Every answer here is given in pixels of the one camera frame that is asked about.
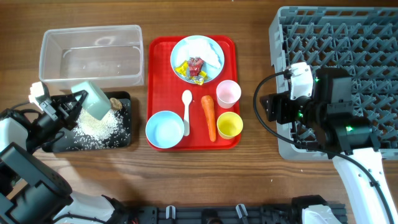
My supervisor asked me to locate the white plastic spoon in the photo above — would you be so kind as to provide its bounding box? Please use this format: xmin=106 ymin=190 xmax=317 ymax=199
xmin=182 ymin=90 xmax=193 ymax=136

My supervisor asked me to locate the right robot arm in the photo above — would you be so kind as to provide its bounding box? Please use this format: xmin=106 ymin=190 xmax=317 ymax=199
xmin=253 ymin=65 xmax=397 ymax=223

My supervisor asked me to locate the white napkin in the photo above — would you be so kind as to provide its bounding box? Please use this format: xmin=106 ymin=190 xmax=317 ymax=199
xmin=172 ymin=36 xmax=224 ymax=69

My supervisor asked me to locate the black waste tray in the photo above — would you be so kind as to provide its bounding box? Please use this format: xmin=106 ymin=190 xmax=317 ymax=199
xmin=43 ymin=91 xmax=131 ymax=153

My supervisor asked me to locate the red serving tray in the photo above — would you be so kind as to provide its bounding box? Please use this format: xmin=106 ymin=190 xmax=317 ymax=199
xmin=147 ymin=35 xmax=241 ymax=152

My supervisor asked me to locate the yellow snack wrapper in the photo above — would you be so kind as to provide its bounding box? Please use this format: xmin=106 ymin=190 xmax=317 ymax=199
xmin=174 ymin=60 xmax=208 ymax=85

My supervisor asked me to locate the green bowl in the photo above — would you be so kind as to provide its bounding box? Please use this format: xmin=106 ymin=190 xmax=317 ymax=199
xmin=71 ymin=81 xmax=111 ymax=120

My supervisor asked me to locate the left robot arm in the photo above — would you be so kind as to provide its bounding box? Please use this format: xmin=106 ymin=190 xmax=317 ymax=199
xmin=1 ymin=90 xmax=129 ymax=223

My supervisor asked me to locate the pink cup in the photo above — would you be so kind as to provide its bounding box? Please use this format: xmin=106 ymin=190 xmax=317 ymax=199
xmin=216 ymin=80 xmax=242 ymax=109

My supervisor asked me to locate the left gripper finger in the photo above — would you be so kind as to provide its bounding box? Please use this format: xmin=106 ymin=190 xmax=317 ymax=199
xmin=51 ymin=94 xmax=75 ymax=106
xmin=70 ymin=90 xmax=88 ymax=117

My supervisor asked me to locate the red snack wrapper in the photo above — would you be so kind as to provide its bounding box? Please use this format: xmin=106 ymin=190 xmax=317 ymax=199
xmin=187 ymin=57 xmax=205 ymax=76

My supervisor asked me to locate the clear plastic bin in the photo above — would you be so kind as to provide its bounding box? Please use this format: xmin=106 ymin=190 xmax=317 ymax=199
xmin=39 ymin=25 xmax=145 ymax=90

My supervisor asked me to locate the white rice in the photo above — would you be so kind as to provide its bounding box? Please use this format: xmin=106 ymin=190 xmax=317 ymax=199
xmin=72 ymin=109 xmax=127 ymax=148

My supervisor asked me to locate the light blue plate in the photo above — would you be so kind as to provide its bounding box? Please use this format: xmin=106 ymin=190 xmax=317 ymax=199
xmin=170 ymin=47 xmax=225 ymax=84

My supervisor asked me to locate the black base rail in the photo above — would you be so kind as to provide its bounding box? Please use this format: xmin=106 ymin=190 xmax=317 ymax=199
xmin=129 ymin=204 xmax=302 ymax=224

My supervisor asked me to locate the brown food lump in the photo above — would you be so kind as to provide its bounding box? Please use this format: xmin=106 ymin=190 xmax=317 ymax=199
xmin=109 ymin=98 xmax=123 ymax=111

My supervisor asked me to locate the yellow cup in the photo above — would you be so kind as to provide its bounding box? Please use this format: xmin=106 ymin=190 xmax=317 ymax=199
xmin=216 ymin=112 xmax=243 ymax=139

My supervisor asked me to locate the light blue bowl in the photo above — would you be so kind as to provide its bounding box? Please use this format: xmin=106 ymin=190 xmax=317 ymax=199
xmin=146 ymin=111 xmax=185 ymax=149

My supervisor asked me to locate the grey dishwasher rack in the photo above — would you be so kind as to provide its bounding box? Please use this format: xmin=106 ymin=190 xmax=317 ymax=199
xmin=269 ymin=6 xmax=397 ymax=160

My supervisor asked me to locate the orange carrot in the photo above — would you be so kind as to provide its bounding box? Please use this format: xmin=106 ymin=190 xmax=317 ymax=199
xmin=201 ymin=95 xmax=216 ymax=142

